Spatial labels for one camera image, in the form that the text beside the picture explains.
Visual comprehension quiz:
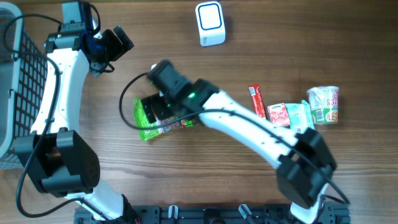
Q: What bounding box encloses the green snack bag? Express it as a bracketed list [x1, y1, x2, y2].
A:
[133, 98, 164, 141]

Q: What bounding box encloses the clear candy bag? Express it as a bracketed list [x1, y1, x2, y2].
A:
[152, 106, 193, 134]

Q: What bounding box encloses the red stick packet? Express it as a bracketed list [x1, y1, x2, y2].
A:
[248, 84, 266, 118]

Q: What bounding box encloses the teal tissue pack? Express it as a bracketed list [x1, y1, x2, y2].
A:
[285, 100, 315, 134]

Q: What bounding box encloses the instant noodle cup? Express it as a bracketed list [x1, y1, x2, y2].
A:
[307, 86, 340, 125]

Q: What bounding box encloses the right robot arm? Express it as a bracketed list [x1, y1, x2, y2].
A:
[147, 60, 337, 223]

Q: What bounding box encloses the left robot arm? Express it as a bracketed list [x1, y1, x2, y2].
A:
[15, 1, 141, 223]

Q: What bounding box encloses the white barcode scanner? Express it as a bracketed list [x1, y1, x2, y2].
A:
[195, 1, 226, 47]

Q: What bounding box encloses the grey plastic shopping basket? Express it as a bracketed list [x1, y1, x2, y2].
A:
[1, 2, 47, 170]

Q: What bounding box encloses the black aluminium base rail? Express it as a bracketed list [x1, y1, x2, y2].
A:
[73, 203, 351, 224]

